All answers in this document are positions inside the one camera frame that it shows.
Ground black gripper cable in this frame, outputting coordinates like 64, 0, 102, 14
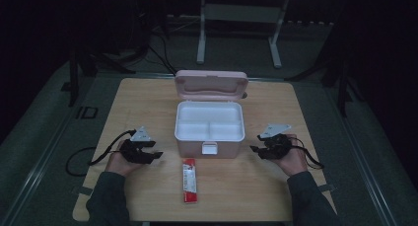
65, 129, 137, 178
288, 136, 325, 171

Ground white power strip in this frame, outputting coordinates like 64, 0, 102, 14
285, 20, 335, 27

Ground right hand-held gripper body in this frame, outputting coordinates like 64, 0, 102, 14
256, 122, 294, 161

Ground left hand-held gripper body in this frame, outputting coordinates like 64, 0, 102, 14
118, 125, 158, 165

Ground red and white packet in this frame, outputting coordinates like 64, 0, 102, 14
181, 158, 198, 205

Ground pink storage box with lid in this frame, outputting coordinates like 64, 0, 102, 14
174, 69, 249, 160

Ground black tripod stand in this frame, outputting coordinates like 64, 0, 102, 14
284, 51, 367, 119
60, 44, 136, 109

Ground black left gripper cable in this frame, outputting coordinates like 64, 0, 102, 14
65, 129, 137, 178

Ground black floor cables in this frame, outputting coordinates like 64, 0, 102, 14
131, 28, 180, 78

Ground person's left hand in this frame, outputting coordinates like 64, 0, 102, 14
104, 139, 146, 179

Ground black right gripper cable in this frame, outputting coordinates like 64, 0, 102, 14
288, 136, 325, 171

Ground person's right hand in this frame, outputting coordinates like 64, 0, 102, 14
271, 133, 309, 178

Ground white metal stand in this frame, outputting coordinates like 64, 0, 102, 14
195, 0, 293, 70

